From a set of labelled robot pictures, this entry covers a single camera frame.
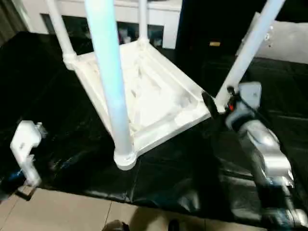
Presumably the white plastic table top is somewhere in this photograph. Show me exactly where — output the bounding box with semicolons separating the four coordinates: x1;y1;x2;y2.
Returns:
63;39;212;171

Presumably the black box with yellow label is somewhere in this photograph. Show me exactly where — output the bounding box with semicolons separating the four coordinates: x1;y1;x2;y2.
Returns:
176;0;256;58

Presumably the white plastic bag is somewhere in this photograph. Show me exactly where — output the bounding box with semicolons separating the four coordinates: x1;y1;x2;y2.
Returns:
250;12;308;64

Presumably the white cabinet with glass doors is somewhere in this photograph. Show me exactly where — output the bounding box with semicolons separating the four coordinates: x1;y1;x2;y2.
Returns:
19;0;183;49

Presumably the dark grey robot foot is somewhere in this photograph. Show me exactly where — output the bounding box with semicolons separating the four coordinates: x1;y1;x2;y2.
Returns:
168;220;181;231
103;220;130;231

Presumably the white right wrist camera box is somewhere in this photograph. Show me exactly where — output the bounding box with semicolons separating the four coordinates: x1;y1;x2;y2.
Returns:
236;82;263;121

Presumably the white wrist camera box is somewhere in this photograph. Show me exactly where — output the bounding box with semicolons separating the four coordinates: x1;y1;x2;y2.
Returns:
236;82;263;121
10;120;48;187

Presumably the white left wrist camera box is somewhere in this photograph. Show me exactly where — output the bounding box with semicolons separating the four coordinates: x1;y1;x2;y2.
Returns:
10;120;48;187

